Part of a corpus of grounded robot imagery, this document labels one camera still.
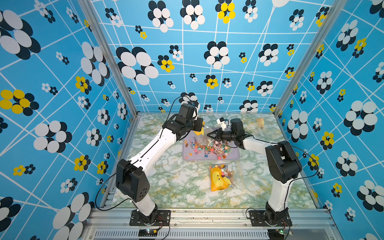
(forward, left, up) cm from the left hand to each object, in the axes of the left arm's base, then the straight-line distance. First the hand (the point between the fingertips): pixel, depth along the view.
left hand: (202, 119), depth 81 cm
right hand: (-1, -5, -13) cm, 14 cm away
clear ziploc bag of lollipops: (+18, -44, -22) cm, 52 cm away
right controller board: (-49, -34, -26) cm, 65 cm away
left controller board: (-48, +27, -29) cm, 63 cm away
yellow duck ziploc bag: (-1, -2, -13) cm, 13 cm away
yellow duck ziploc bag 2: (-24, -11, -22) cm, 34 cm away
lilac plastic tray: (-7, +9, -26) cm, 28 cm away
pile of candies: (-5, -12, -24) cm, 27 cm away
